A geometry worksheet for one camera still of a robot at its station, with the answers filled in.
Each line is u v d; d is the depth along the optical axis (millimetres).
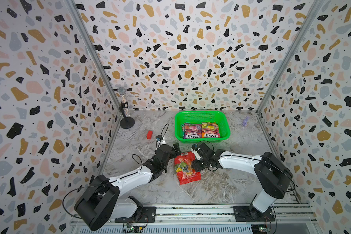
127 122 1127
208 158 690
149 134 1036
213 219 735
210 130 1034
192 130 1032
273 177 459
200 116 1221
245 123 1112
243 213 736
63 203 412
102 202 414
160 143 749
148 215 732
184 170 849
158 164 655
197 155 758
